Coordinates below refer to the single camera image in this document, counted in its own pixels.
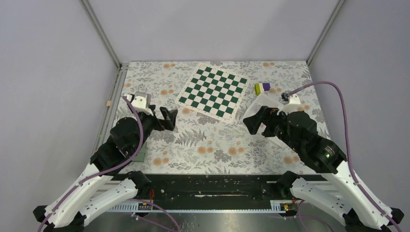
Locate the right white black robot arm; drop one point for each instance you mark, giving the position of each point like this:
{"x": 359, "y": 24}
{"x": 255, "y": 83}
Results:
{"x": 355, "y": 208}

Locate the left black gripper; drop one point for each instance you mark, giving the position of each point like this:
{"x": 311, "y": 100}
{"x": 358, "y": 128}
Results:
{"x": 163, "y": 124}

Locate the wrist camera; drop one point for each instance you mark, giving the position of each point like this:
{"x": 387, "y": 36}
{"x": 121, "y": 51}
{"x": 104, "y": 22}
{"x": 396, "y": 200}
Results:
{"x": 140, "y": 102}
{"x": 292, "y": 102}

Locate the green white chessboard mat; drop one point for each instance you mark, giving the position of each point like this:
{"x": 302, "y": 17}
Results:
{"x": 213, "y": 92}

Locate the clear plastic compartment tray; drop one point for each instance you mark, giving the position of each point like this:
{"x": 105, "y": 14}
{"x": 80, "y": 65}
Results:
{"x": 264, "y": 100}

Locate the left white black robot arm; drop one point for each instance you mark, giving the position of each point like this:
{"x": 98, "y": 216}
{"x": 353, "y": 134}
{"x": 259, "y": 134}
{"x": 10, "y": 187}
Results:
{"x": 77, "y": 207}

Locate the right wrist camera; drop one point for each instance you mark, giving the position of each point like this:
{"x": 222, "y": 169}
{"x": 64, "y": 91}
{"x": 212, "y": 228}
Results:
{"x": 292, "y": 102}

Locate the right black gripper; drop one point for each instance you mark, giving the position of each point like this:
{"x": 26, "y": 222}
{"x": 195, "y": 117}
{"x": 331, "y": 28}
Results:
{"x": 267, "y": 116}

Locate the green leather card holder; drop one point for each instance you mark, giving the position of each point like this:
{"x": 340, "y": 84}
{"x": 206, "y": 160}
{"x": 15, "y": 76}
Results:
{"x": 140, "y": 157}

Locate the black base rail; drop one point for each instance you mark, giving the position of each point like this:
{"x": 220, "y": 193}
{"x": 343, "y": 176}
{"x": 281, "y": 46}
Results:
{"x": 215, "y": 192}

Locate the green purple toy block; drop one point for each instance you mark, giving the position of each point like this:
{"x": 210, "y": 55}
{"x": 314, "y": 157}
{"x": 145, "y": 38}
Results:
{"x": 261, "y": 88}

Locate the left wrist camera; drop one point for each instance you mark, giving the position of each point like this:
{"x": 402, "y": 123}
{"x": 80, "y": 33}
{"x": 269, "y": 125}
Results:
{"x": 140, "y": 102}

